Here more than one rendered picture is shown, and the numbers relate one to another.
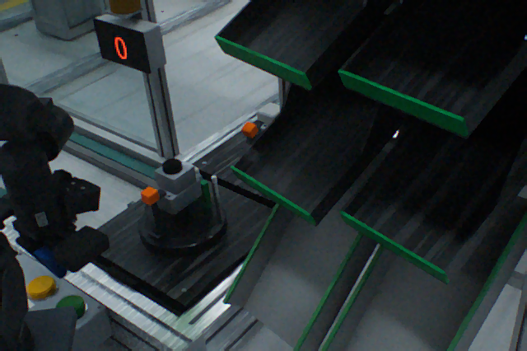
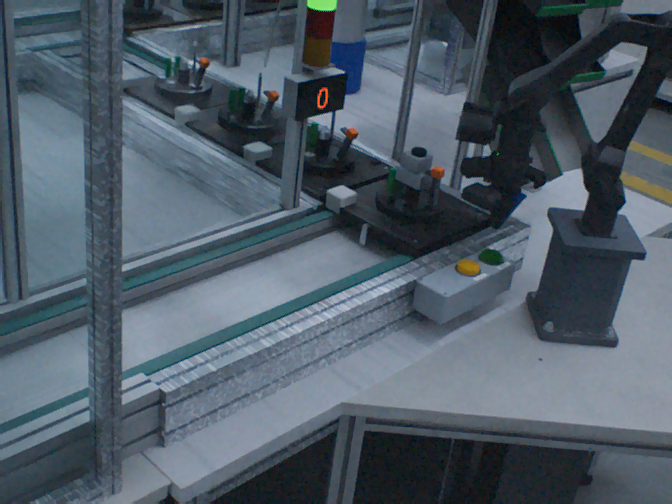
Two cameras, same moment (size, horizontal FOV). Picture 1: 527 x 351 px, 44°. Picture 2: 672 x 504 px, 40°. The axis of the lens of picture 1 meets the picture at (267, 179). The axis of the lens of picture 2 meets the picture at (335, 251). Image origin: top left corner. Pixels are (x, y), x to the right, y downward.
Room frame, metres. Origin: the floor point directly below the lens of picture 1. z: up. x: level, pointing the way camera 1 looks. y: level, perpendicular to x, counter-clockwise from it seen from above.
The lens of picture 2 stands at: (0.95, 1.81, 1.78)
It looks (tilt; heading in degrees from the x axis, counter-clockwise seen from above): 29 degrees down; 270
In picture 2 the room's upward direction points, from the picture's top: 7 degrees clockwise
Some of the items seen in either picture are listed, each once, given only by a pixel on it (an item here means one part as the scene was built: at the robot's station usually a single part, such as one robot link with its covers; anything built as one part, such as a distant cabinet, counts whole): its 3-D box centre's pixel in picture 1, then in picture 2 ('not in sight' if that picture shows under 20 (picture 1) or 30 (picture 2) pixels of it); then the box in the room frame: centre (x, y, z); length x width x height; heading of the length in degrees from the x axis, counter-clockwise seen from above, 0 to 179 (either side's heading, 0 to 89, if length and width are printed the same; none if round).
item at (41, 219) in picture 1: (39, 210); (508, 171); (0.67, 0.29, 1.14); 0.19 x 0.06 x 0.08; 50
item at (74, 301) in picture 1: (71, 309); (491, 258); (0.66, 0.29, 0.96); 0.04 x 0.04 x 0.02
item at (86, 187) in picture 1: (70, 193); (482, 165); (0.71, 0.26, 1.13); 0.07 x 0.07 x 0.06; 51
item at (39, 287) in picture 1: (41, 288); (468, 269); (0.71, 0.35, 0.96); 0.04 x 0.04 x 0.02
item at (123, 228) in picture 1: (184, 232); (409, 211); (0.81, 0.14, 0.96); 0.24 x 0.24 x 0.02; 49
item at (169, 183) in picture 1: (179, 179); (412, 164); (0.82, 0.13, 1.06); 0.08 x 0.04 x 0.07; 139
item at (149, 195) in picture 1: (156, 208); (432, 184); (0.78, 0.17, 1.04); 0.04 x 0.02 x 0.08; 139
